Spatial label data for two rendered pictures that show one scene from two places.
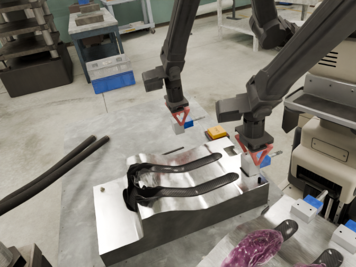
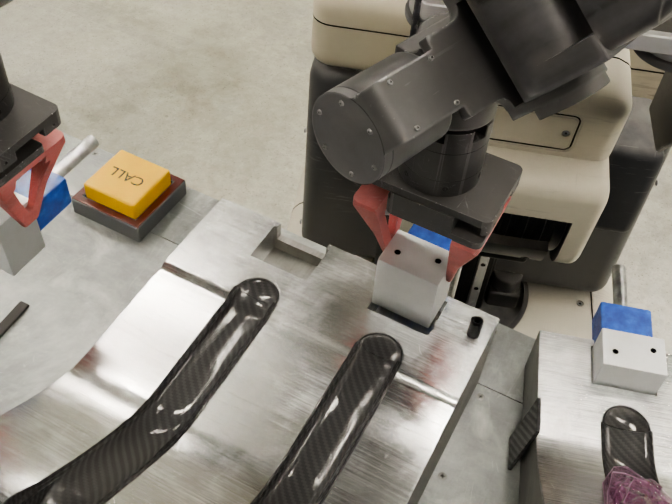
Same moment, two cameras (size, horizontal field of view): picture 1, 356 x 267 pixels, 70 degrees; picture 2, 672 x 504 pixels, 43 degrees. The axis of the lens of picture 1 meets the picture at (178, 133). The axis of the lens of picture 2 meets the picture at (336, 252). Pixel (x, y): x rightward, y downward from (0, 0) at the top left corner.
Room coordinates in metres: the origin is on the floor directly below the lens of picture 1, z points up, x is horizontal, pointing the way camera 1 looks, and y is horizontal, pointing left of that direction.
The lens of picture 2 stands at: (0.35, 0.18, 1.41)
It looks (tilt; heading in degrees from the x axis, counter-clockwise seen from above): 48 degrees down; 308
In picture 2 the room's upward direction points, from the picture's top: 6 degrees clockwise
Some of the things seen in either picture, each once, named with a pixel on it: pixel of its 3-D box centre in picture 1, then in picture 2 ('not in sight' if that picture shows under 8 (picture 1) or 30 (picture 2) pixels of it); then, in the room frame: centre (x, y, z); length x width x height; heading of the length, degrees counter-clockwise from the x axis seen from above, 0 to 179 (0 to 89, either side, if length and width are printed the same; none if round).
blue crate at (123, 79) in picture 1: (112, 78); not in sight; (3.68, 0.84, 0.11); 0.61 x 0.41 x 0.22; 104
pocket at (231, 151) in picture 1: (232, 154); (291, 264); (0.67, -0.17, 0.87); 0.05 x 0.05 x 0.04; 14
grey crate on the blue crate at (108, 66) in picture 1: (108, 66); not in sight; (3.68, 0.83, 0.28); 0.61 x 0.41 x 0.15; 104
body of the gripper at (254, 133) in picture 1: (253, 127); (443, 147); (0.57, -0.21, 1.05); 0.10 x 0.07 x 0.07; 14
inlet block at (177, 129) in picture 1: (188, 121); (39, 187); (0.83, -0.05, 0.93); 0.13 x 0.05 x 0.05; 103
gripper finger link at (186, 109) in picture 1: (178, 113); (2, 169); (0.81, -0.02, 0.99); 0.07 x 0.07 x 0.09; 13
